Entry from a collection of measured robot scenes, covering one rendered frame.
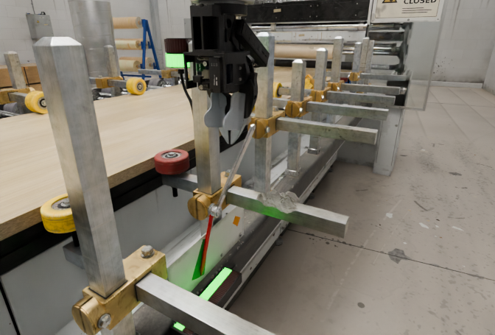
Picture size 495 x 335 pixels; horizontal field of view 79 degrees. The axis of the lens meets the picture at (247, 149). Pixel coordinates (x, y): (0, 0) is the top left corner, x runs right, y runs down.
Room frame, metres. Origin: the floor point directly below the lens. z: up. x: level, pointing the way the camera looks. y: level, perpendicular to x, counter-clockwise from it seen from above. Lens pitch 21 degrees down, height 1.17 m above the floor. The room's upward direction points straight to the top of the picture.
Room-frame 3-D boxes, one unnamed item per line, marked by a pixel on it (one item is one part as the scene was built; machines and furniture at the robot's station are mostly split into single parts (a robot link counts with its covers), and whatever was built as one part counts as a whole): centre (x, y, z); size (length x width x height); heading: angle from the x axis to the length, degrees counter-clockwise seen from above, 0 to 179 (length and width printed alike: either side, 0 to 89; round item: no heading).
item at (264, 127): (0.79, -0.05, 0.95); 0.13 x 0.06 x 0.05; 151
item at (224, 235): (0.52, 0.07, 0.75); 0.26 x 0.01 x 0.10; 151
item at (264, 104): (0.77, -0.04, 0.94); 0.03 x 0.03 x 0.48; 61
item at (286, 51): (2.88, -0.60, 1.05); 1.43 x 0.12 x 0.12; 61
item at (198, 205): (0.58, 0.07, 0.85); 0.13 x 0.06 x 0.05; 151
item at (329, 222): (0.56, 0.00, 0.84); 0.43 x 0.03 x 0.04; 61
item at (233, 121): (0.46, 0.02, 1.04); 0.06 x 0.03 x 0.09; 151
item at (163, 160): (0.66, 0.18, 0.85); 0.08 x 0.08 x 0.11
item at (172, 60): (0.58, 0.12, 1.13); 0.06 x 0.06 x 0.02
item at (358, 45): (1.86, -0.66, 0.90); 0.03 x 0.03 x 0.48; 61
